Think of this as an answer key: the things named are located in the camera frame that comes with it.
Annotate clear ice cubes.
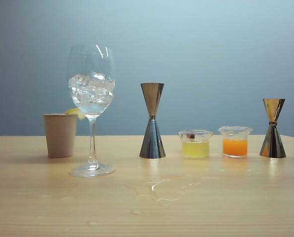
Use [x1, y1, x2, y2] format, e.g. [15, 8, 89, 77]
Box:
[68, 72, 116, 106]

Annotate silver double-ended jigger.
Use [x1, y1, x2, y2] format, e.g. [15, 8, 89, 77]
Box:
[139, 82, 167, 159]

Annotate glass beaker with yellow juice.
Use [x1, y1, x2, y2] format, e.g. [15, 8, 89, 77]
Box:
[177, 129, 214, 159]

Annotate clear wine glass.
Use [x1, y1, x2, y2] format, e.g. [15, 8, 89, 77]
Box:
[67, 44, 117, 179]

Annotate water puddle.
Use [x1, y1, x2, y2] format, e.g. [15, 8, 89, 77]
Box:
[126, 177, 203, 202]

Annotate yellow lemon slice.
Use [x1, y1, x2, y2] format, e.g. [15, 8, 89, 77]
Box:
[64, 107, 87, 121]

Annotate beige paper cup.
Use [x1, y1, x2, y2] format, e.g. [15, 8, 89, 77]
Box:
[42, 113, 78, 159]

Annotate glass beaker with orange juice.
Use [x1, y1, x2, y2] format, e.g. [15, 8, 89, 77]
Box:
[218, 125, 254, 158]

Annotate gold double-ended jigger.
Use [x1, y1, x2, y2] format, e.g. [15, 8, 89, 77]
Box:
[259, 98, 287, 159]

